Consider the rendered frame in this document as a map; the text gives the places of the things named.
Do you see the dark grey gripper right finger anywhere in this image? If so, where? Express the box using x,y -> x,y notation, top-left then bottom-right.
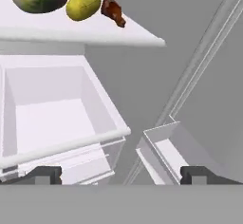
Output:
179,165 -> 241,186

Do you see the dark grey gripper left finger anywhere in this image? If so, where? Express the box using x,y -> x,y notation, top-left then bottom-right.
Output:
9,165 -> 63,186

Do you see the yellow green cucumber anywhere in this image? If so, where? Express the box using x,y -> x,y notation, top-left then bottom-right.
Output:
65,0 -> 103,22

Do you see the brown chicken drumstick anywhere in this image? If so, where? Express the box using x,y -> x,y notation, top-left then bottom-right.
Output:
100,0 -> 127,28

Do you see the white fridge door bin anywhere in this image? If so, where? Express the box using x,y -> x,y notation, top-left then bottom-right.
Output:
136,121 -> 229,186

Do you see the white fridge drawer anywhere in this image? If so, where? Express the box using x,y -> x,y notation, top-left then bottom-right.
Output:
0,54 -> 132,186

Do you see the grey fridge door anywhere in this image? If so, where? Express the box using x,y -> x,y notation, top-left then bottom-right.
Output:
122,0 -> 243,186

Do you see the white fridge shelf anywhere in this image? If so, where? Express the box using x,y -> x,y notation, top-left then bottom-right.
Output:
0,0 -> 167,47

